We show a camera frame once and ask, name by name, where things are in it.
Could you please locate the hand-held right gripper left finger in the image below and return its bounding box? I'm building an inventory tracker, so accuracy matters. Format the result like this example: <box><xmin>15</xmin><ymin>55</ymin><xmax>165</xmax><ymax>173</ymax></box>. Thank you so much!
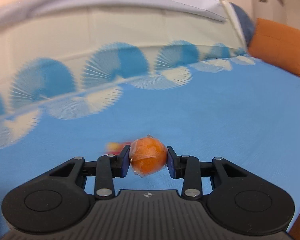
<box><xmin>49</xmin><ymin>145</ymin><xmax>131</xmax><ymax>200</ymax></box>

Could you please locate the dark blue pillow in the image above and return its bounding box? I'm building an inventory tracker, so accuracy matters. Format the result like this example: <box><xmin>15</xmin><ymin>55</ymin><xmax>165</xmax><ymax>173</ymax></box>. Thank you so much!
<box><xmin>230</xmin><ymin>2</ymin><xmax>255</xmax><ymax>45</ymax></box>

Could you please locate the orange cushion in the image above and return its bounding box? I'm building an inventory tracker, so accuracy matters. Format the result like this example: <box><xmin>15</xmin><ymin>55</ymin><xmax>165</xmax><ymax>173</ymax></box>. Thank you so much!
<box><xmin>247</xmin><ymin>17</ymin><xmax>300</xmax><ymax>82</ymax></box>

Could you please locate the light grey sheet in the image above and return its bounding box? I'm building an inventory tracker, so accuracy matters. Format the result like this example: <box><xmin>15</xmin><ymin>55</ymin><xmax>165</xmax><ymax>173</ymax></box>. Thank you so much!
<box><xmin>0</xmin><ymin>0</ymin><xmax>228</xmax><ymax>38</ymax></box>

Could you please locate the red fruit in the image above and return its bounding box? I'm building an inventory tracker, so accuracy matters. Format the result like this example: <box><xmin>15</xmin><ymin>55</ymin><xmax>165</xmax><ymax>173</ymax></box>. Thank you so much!
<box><xmin>105</xmin><ymin>142</ymin><xmax>127</xmax><ymax>155</ymax></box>

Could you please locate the blue fan-print blanket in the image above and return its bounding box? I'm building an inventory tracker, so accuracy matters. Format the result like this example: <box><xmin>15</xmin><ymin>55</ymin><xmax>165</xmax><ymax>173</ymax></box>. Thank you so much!
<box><xmin>0</xmin><ymin>5</ymin><xmax>300</xmax><ymax>230</ymax></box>

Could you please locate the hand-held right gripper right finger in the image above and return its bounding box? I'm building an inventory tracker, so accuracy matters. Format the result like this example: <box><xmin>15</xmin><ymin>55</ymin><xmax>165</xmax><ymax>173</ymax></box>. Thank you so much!
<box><xmin>166</xmin><ymin>146</ymin><xmax>243</xmax><ymax>200</ymax></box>

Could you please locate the orange mandarin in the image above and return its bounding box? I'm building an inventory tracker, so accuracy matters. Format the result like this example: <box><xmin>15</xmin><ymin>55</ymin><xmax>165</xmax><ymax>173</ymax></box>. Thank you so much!
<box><xmin>129</xmin><ymin>135</ymin><xmax>168</xmax><ymax>178</ymax></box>

